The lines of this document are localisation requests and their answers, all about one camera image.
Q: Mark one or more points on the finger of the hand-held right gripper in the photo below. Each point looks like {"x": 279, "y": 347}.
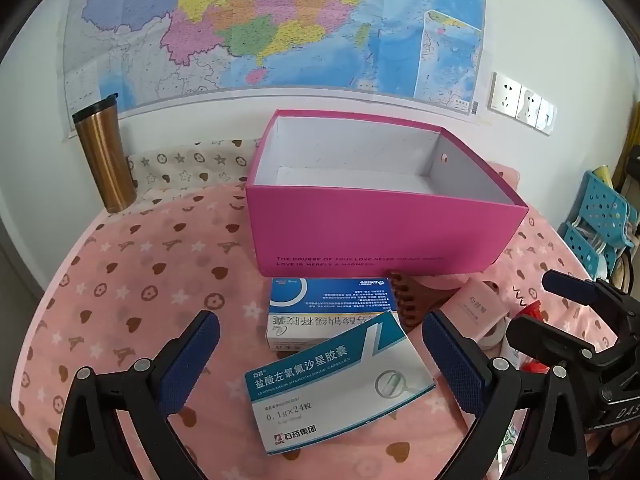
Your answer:
{"x": 545, "y": 335}
{"x": 567, "y": 285}

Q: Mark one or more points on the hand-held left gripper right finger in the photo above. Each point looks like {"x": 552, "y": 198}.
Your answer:
{"x": 450, "y": 360}

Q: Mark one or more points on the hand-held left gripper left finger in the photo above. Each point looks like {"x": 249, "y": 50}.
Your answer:
{"x": 192, "y": 360}

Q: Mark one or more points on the brown massage comb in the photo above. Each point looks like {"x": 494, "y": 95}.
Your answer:
{"x": 422, "y": 297}

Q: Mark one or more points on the teal and white medicine box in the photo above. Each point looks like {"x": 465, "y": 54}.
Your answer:
{"x": 330, "y": 395}

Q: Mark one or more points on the blue and yellow medicine box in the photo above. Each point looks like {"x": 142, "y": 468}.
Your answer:
{"x": 325, "y": 305}

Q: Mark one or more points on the pink cardboard box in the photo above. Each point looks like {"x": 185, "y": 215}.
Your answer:
{"x": 375, "y": 230}

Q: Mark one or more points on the red plastic item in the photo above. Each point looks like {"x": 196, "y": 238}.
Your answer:
{"x": 532, "y": 310}

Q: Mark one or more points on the white tape roll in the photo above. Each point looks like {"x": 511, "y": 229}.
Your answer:
{"x": 495, "y": 335}

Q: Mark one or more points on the small pink box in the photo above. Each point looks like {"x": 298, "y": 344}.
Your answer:
{"x": 475, "y": 307}

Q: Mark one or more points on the blue perforated plastic chair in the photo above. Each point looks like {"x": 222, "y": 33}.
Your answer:
{"x": 600, "y": 215}

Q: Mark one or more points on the pink printed blanket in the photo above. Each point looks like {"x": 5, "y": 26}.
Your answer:
{"x": 150, "y": 270}

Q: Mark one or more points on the white star printed cloth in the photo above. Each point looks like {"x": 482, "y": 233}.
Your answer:
{"x": 185, "y": 165}

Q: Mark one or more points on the bronze travel tumbler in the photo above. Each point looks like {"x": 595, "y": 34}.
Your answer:
{"x": 105, "y": 155}

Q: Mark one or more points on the white wall socket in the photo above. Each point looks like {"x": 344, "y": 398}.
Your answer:
{"x": 505, "y": 92}
{"x": 530, "y": 105}
{"x": 546, "y": 117}

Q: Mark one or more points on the colourful wall map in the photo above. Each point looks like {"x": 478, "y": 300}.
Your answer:
{"x": 250, "y": 35}

